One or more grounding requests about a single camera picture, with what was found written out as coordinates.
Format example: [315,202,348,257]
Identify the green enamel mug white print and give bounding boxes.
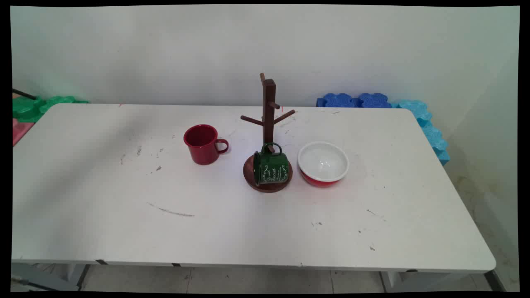
[253,142,289,186]

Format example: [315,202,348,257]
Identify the dark wooden mug tree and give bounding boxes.
[240,73,296,193]

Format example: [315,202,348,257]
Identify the red bowl white inside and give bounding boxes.
[297,142,349,188]

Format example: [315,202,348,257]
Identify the red enamel mug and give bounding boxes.
[183,124,229,166]

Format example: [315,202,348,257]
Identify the dark blue foam mat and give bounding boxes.
[316,93,392,108]

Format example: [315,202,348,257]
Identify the light blue foam mat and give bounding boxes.
[391,100,451,166]

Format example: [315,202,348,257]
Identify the green foam mat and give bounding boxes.
[12,96,90,123]

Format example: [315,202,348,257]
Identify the pink foam mat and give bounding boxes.
[12,118,34,147]

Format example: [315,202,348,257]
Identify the thin black rod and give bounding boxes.
[12,88,38,101]

